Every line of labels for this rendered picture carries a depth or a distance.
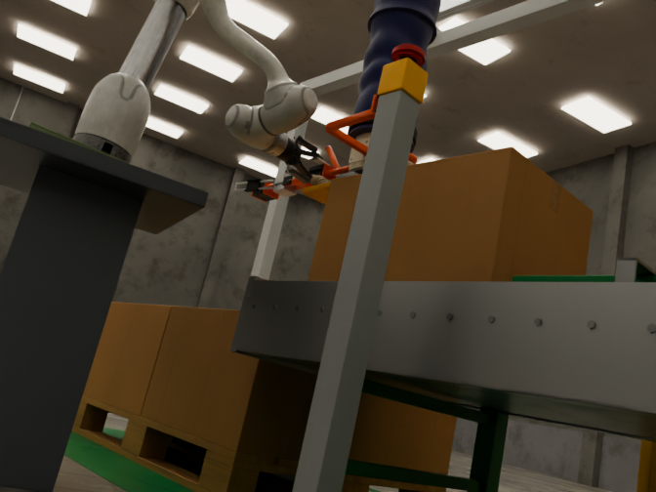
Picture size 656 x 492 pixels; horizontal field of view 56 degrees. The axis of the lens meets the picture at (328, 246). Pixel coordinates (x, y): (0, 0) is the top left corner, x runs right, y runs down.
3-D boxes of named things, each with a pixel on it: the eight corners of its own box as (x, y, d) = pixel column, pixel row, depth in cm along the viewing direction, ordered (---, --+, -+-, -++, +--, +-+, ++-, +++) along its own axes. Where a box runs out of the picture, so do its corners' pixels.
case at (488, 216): (575, 362, 153) (594, 210, 162) (484, 322, 128) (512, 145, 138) (393, 344, 197) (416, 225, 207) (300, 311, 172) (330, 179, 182)
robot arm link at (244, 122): (254, 157, 197) (284, 143, 190) (216, 135, 186) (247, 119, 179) (256, 129, 202) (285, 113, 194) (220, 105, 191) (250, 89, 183)
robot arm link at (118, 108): (75, 125, 156) (106, 53, 163) (67, 146, 172) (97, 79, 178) (138, 152, 162) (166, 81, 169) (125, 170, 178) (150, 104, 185)
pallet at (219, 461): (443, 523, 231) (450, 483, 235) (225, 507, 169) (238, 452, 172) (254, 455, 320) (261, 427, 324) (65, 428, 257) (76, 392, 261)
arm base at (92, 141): (67, 138, 150) (76, 117, 151) (55, 161, 168) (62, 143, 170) (140, 170, 157) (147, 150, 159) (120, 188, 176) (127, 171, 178)
